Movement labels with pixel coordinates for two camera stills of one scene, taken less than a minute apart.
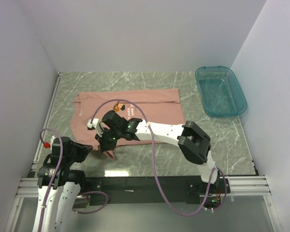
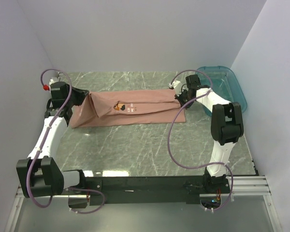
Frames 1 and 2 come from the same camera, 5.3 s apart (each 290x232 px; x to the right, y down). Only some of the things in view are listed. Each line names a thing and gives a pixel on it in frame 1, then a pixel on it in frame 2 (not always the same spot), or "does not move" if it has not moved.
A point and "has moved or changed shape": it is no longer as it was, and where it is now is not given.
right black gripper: (105, 145) -> (180, 97)
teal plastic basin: (221, 94) does not move
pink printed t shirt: (156, 106) has moved or changed shape
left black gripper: (84, 150) -> (81, 94)
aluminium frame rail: (248, 185) does not move
